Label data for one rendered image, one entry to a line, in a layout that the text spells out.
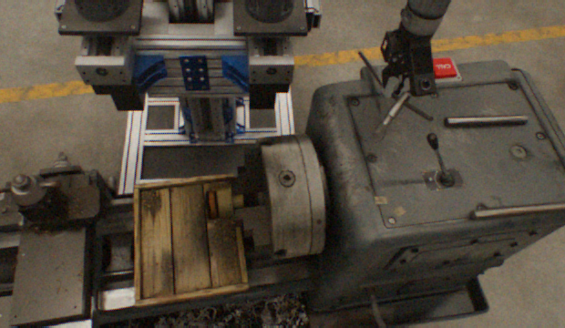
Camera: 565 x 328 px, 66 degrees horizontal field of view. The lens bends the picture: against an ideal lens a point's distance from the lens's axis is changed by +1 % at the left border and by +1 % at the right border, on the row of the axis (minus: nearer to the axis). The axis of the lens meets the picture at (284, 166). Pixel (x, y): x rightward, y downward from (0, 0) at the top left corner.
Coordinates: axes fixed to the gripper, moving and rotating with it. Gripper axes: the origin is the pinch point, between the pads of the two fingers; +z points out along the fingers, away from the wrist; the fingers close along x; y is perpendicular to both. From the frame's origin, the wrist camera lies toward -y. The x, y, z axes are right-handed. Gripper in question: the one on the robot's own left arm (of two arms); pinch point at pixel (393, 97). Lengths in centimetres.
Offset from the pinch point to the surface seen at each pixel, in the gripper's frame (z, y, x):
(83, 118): 129, 101, 115
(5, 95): 129, 123, 158
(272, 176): 6.7, -13.7, 30.7
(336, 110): 5.2, 1.3, 12.5
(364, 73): 4.7, 11.7, 2.6
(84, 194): 28, -1, 78
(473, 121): 3.0, -7.6, -18.8
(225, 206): 18.8, -14.0, 42.0
